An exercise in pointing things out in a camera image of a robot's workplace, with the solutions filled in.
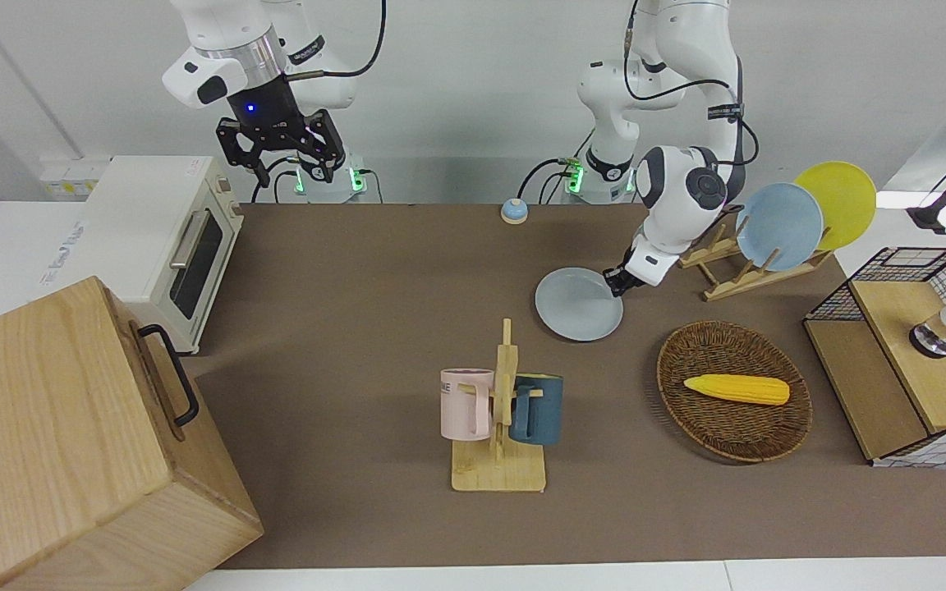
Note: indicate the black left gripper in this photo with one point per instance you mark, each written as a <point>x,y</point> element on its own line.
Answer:
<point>629,277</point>

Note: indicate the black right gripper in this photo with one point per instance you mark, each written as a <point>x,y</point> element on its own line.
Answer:
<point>264,111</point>

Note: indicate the gray round plate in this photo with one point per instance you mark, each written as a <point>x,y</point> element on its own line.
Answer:
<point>576,308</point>

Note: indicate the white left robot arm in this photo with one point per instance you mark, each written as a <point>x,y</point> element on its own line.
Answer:
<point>686,33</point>

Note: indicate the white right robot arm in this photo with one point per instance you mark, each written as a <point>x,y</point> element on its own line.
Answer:
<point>218,25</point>

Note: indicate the wooden plate rack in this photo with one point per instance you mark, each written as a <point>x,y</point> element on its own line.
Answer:
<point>736,283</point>

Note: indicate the light blue plate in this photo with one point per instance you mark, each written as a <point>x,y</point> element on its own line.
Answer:
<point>778,226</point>

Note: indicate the yellow plate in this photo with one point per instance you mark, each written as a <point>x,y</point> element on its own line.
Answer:
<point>847,197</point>

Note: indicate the blue dome call bell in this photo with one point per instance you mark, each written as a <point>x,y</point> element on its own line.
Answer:
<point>514,213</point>

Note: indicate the dark blue mug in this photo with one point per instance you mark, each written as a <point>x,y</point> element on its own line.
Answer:
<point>543,410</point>

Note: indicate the white toaster oven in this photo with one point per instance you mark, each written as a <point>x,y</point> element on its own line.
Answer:
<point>144,205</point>

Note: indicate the yellow corn cob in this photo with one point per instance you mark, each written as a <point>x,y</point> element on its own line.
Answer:
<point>740,389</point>

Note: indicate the brown wicker basket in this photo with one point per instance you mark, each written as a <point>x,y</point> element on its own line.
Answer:
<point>711,427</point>

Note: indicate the pink mug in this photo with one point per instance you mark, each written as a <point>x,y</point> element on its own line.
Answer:
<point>461,406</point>

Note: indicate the brown table mat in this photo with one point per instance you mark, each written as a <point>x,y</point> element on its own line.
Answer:
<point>358,328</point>

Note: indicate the wooden mug rack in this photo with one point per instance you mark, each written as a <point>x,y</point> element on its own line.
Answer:
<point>498,474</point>

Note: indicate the large wooden drawer box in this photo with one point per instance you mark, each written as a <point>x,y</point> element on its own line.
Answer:
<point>54,427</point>

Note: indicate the white wall power outlets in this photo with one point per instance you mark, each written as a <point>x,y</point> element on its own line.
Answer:
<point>71,176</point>

